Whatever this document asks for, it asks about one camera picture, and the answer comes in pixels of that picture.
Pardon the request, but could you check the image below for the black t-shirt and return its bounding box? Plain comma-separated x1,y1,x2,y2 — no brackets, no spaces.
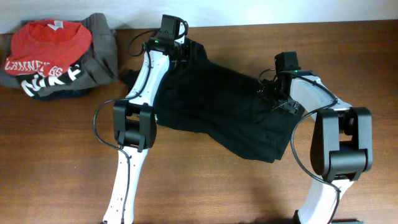
154,39,305,163

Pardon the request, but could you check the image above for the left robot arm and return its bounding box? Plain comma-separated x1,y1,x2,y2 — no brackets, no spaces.
102,15,193,224

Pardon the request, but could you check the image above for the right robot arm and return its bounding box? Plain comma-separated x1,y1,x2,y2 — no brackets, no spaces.
259,51,373,224

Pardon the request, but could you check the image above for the grey folded garment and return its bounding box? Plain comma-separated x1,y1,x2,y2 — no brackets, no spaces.
1,13,119,96

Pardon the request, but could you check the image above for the red folded shirt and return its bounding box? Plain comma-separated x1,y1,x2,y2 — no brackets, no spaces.
4,20,93,77

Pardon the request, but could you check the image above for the dark blue folded garment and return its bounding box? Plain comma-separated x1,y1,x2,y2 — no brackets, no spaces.
32,88,92,101

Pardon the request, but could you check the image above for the black white lettered shirt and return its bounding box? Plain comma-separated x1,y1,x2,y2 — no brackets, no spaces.
16,64,83,97

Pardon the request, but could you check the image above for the left black cable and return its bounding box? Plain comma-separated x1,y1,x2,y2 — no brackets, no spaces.
92,19,190,224

